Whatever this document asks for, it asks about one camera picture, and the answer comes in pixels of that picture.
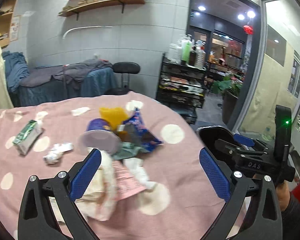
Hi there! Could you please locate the right hand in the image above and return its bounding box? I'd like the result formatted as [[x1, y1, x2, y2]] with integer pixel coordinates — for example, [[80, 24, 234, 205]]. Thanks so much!
[[276, 180, 290, 212]]

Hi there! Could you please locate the wooden cubby shelf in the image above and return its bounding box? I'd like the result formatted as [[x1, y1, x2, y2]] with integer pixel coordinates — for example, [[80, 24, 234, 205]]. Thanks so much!
[[0, 0, 20, 48]]

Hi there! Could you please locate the potted green plant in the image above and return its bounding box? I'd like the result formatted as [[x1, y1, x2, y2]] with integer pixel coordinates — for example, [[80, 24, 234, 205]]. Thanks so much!
[[211, 73, 243, 125]]

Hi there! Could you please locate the light green cloth scrap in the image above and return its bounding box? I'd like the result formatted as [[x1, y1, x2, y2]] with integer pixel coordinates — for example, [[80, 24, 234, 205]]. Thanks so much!
[[111, 142, 149, 160]]

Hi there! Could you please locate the wall poster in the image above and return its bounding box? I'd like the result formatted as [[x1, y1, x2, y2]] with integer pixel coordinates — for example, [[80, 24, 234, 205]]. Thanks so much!
[[9, 15, 21, 42]]

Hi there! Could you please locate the green bottle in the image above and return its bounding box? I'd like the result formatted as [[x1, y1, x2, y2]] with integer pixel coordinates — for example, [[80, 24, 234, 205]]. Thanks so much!
[[181, 39, 192, 65]]

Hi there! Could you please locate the grey blanket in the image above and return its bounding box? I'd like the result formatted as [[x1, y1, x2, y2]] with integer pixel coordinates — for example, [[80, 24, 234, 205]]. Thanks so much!
[[19, 59, 113, 88]]

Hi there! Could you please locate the black drawer cart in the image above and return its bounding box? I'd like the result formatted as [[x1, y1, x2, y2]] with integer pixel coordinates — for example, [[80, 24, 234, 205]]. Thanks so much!
[[155, 53, 207, 125]]

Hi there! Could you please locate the green white snack packet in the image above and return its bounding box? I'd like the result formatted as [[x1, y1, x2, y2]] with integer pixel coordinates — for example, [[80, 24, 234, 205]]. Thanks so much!
[[12, 120, 43, 155]]

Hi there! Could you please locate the pink polka dot duvet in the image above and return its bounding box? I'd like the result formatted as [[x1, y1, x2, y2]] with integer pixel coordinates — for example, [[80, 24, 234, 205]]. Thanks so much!
[[0, 92, 225, 239]]

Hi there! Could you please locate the white paper wrapper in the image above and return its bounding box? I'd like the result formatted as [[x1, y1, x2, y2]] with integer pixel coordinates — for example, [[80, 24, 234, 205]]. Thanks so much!
[[75, 151, 157, 222]]

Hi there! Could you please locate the blue massage bed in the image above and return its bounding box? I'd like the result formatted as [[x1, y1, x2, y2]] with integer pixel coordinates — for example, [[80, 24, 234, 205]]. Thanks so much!
[[9, 67, 117, 107]]

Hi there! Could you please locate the blue Oreo wrapper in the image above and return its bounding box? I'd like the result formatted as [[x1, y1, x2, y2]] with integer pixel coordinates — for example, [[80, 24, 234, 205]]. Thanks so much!
[[121, 107, 163, 152]]

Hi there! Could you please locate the black trash bin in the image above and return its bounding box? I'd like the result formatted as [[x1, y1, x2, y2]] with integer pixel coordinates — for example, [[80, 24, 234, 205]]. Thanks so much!
[[196, 126, 243, 166]]

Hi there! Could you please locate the white bottle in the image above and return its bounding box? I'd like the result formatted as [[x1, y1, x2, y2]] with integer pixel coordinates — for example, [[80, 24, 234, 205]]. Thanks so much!
[[167, 43, 182, 64]]

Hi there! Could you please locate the yellow foam fruit net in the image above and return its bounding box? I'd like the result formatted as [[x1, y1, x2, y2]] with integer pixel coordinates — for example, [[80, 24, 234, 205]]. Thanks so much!
[[99, 107, 129, 132]]

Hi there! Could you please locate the purple paper cup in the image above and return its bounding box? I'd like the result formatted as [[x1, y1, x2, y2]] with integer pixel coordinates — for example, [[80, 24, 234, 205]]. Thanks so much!
[[78, 118, 121, 155]]

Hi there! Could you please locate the blue bedding pile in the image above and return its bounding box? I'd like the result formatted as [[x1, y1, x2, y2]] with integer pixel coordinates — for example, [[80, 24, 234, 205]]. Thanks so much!
[[2, 51, 30, 93]]

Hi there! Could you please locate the lower wooden wall shelf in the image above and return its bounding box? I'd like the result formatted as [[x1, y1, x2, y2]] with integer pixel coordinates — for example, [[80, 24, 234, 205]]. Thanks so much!
[[57, 0, 147, 17]]

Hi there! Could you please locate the small white paper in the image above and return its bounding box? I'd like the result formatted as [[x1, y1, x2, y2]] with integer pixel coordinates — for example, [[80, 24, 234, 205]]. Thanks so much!
[[43, 142, 74, 165]]

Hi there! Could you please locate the dark brown bottle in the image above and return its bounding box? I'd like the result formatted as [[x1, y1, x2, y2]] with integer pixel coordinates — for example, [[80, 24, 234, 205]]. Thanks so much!
[[188, 46, 197, 66]]

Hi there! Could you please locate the clear large bottle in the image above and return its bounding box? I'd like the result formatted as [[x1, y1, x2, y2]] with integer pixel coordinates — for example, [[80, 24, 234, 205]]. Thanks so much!
[[194, 45, 205, 69]]

